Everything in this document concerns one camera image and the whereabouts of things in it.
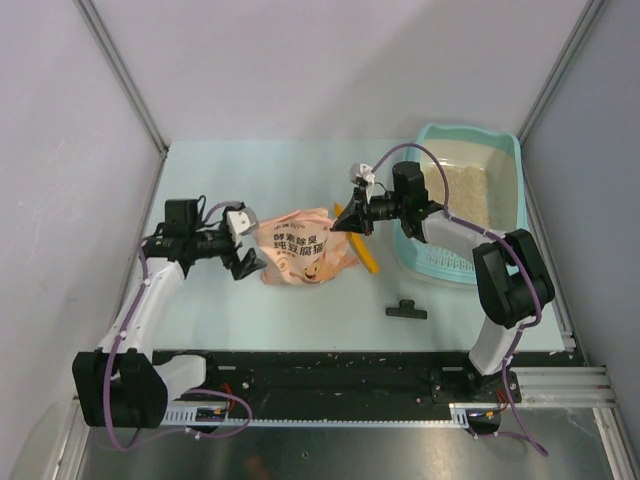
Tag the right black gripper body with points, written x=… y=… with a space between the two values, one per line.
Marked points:
x=386 y=207

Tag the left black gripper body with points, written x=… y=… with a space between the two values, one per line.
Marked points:
x=213 y=242

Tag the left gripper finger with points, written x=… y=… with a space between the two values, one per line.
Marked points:
x=233 y=263
x=249 y=264

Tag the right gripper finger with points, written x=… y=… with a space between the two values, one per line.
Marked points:
x=352 y=212
x=352 y=225

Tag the yellow plastic litter scoop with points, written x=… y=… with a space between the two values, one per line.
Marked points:
x=365 y=255

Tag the pink cat litter bag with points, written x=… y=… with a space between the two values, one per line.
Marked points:
x=302 y=249

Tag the black bag clip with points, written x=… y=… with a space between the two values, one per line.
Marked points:
x=406 y=309

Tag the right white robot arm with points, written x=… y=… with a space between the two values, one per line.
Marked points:
x=513 y=282

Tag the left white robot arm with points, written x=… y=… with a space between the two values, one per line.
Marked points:
x=117 y=383

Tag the clean litter in box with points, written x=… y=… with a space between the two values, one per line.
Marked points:
x=473 y=196

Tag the teal plastic litter box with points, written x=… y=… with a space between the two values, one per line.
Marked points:
x=497 y=153

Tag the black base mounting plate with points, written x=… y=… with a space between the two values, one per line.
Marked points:
x=433 y=373

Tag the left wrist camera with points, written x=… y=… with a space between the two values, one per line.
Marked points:
x=241 y=222

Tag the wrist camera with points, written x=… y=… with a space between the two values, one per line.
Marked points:
x=241 y=222
x=363 y=177

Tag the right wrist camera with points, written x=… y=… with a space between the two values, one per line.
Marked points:
x=363 y=177

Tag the grey slotted cable duct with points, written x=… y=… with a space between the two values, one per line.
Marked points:
x=416 y=413

